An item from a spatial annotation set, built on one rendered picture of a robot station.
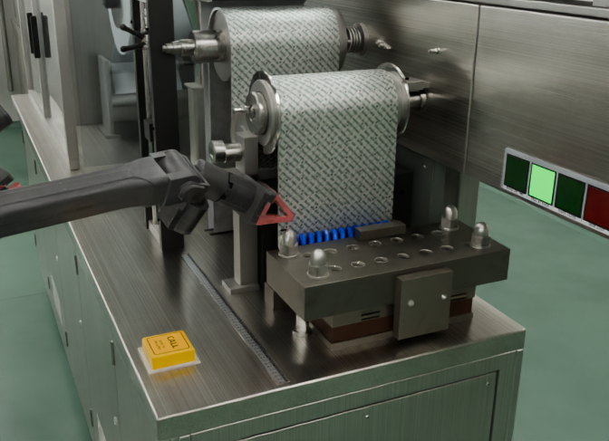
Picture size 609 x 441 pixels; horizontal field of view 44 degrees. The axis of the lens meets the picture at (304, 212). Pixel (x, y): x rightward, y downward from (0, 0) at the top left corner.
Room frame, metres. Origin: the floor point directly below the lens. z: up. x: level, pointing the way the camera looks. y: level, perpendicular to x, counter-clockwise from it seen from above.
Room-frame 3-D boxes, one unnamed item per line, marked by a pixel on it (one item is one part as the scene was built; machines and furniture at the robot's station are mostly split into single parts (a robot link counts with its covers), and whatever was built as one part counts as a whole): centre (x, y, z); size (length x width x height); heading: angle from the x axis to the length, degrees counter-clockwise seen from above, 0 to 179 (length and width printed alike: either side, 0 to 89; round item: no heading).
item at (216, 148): (1.30, 0.16, 1.18); 0.04 x 0.02 x 0.04; 25
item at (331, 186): (1.30, -0.06, 1.11); 0.23 x 0.01 x 0.18; 115
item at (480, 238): (1.23, -0.31, 1.05); 0.04 x 0.04 x 0.04
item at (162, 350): (1.06, 0.22, 0.91); 0.07 x 0.07 x 0.02; 25
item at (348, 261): (1.21, -0.15, 1.00); 0.40 x 0.16 x 0.06; 115
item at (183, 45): (1.50, 0.25, 1.33); 0.06 x 0.03 x 0.03; 115
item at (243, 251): (1.32, 0.12, 1.05); 0.06 x 0.05 x 0.31; 115
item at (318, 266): (1.10, -0.02, 1.05); 0.04 x 0.04 x 0.04
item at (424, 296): (1.13, -0.20, 0.96); 0.10 x 0.03 x 0.11; 115
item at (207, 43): (1.52, 0.20, 1.33); 0.06 x 0.06 x 0.06; 25
